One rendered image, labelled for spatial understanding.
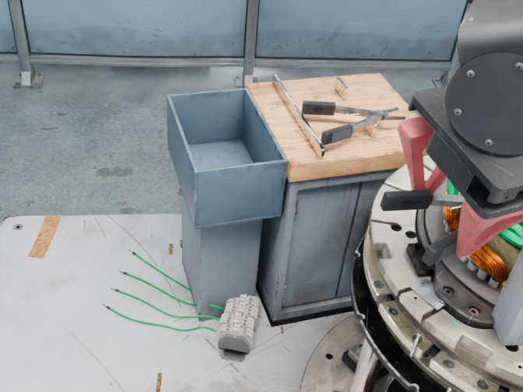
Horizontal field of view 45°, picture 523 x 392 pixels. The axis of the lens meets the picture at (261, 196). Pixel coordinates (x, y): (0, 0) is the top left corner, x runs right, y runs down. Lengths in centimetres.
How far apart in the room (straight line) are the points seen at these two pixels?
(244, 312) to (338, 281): 14
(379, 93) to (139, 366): 48
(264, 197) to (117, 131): 198
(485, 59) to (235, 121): 58
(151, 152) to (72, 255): 158
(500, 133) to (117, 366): 64
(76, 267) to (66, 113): 188
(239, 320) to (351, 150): 28
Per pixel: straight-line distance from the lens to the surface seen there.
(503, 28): 32
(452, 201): 52
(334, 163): 73
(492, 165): 43
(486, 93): 33
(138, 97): 292
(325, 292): 90
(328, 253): 84
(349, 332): 89
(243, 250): 82
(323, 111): 77
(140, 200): 232
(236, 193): 72
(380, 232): 60
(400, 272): 56
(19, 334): 92
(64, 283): 97
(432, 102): 46
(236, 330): 84
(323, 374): 84
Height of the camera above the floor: 148
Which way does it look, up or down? 39 degrees down
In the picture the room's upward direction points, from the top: 6 degrees clockwise
